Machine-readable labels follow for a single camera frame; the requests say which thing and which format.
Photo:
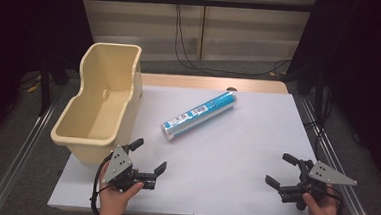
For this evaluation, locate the white table mat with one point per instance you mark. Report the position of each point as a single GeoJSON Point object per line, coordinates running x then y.
{"type": "Point", "coordinates": [228, 170]}

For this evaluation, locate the metal floor rail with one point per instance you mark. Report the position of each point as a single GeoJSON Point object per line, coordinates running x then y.
{"type": "Point", "coordinates": [338, 163]}
{"type": "Point", "coordinates": [18, 157]}

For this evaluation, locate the blue and white wrap roll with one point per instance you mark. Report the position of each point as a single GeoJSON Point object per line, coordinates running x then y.
{"type": "Point", "coordinates": [198, 116]}

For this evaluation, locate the black stand post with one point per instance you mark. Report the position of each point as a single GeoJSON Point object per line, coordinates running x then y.
{"type": "Point", "coordinates": [45, 85]}
{"type": "Point", "coordinates": [319, 95]}

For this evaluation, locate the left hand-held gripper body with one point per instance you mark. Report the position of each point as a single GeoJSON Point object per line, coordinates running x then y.
{"type": "Point", "coordinates": [119, 165]}

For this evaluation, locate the person's left hand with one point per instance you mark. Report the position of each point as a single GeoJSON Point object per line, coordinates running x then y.
{"type": "Point", "coordinates": [112, 203]}

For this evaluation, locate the dark curtain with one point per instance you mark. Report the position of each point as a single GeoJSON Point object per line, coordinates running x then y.
{"type": "Point", "coordinates": [23, 27]}
{"type": "Point", "coordinates": [364, 64]}

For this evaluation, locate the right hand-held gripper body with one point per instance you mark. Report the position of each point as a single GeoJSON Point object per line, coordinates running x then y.
{"type": "Point", "coordinates": [328, 174]}

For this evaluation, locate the cream plastic bin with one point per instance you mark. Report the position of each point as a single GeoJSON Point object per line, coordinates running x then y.
{"type": "Point", "coordinates": [91, 114]}

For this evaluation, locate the black horizontal bar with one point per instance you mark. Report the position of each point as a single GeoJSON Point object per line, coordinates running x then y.
{"type": "Point", "coordinates": [198, 1]}

